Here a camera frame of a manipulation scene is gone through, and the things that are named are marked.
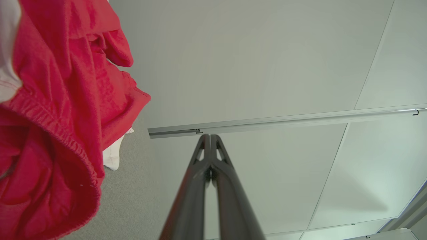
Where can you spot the aluminium partition post with bracket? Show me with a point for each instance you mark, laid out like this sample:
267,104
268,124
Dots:
267,121

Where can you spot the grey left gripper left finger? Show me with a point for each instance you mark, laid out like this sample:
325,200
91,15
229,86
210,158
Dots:
190,206

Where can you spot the red jersey with white sleeves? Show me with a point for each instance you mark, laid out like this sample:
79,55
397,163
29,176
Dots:
6,50

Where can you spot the grey partition corner frame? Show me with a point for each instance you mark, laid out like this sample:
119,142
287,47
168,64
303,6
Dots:
410,206

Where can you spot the red shorts with elastic waistband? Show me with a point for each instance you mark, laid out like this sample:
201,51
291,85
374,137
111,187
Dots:
66,100

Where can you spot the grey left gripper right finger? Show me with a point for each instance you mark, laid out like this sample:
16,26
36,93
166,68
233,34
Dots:
235,206

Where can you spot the thin grey partition post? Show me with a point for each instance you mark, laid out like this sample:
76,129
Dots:
383,234

